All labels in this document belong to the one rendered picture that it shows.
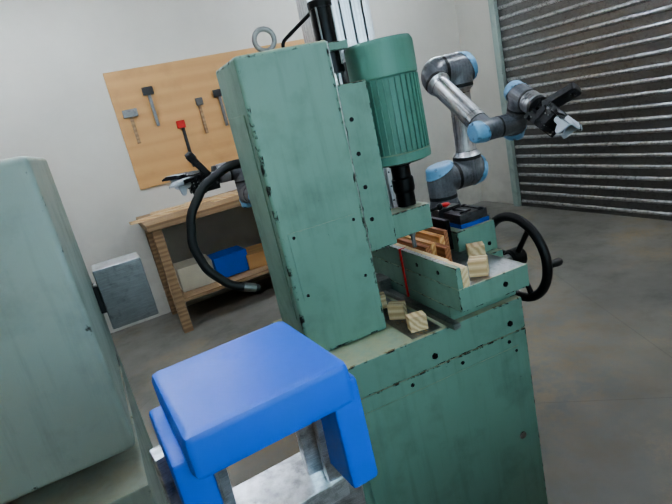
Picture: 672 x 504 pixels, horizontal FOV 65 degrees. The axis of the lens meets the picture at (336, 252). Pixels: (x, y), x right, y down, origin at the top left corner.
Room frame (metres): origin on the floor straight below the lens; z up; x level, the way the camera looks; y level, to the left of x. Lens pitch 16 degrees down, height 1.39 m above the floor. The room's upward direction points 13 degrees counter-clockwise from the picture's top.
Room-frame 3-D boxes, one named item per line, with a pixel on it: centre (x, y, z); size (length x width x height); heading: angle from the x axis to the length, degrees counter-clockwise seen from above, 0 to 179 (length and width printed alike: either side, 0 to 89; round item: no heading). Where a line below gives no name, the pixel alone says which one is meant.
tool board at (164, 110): (4.63, 0.49, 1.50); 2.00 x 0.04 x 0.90; 113
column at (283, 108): (1.31, 0.05, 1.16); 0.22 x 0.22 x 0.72; 20
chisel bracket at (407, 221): (1.41, -0.20, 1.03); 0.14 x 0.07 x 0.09; 110
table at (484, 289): (1.49, -0.31, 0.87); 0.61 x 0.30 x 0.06; 20
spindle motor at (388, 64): (1.41, -0.22, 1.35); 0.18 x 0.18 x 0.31
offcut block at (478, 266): (1.23, -0.34, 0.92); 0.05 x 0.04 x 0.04; 67
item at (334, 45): (1.37, -0.09, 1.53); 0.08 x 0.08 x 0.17; 20
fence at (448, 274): (1.44, -0.17, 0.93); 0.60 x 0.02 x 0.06; 20
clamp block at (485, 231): (1.52, -0.39, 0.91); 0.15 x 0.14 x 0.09; 20
